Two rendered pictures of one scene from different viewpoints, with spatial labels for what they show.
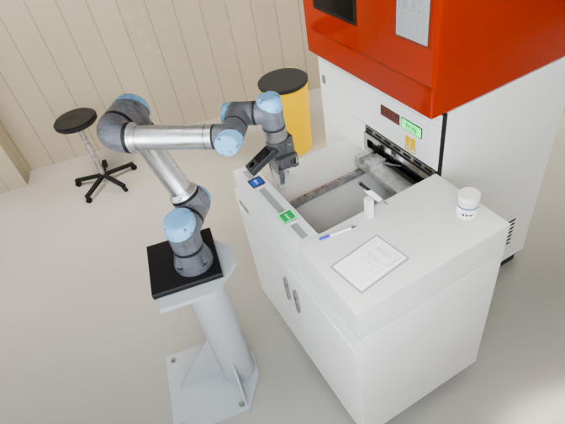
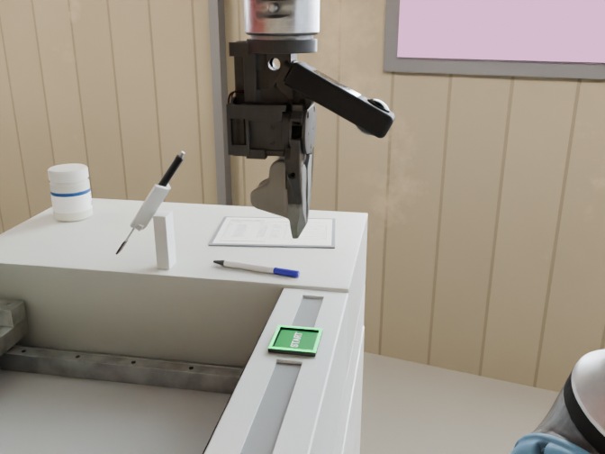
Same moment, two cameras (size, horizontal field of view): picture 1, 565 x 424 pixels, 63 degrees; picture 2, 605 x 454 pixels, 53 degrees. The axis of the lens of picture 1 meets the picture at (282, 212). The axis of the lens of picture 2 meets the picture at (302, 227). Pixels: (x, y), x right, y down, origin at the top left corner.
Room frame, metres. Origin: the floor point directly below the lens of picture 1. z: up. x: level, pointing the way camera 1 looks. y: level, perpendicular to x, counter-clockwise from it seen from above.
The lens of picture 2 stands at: (1.81, 0.33, 1.33)
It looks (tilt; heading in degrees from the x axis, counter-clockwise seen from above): 19 degrees down; 212
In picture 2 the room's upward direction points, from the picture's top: straight up
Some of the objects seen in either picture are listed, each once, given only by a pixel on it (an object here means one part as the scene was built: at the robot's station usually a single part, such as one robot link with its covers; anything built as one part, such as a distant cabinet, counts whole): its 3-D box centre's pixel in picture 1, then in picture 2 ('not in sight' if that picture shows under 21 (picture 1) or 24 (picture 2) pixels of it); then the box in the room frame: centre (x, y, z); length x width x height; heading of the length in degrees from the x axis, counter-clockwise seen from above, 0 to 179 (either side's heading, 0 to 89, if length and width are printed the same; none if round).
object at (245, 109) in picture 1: (238, 116); not in sight; (1.29, 0.07, 1.40); 0.11 x 0.11 x 0.08; 73
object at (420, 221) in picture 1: (400, 249); (184, 271); (1.06, -0.38, 0.89); 0.62 x 0.35 x 0.14; 111
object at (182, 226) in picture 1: (182, 230); not in sight; (1.26, 0.37, 1.01); 0.13 x 0.12 x 0.14; 163
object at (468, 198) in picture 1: (467, 204); (70, 192); (1.10, -0.62, 1.01); 0.07 x 0.07 x 0.10
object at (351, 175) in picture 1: (330, 185); not in sight; (1.55, -0.23, 0.84); 0.50 x 0.02 x 0.03; 111
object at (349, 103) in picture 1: (372, 118); not in sight; (1.72, -0.47, 1.02); 0.81 x 0.03 x 0.40; 21
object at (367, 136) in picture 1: (396, 161); not in sight; (1.55, -0.52, 0.89); 0.44 x 0.02 x 0.10; 21
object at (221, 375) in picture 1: (198, 332); not in sight; (1.24, 0.48, 0.41); 0.51 x 0.44 x 0.82; 99
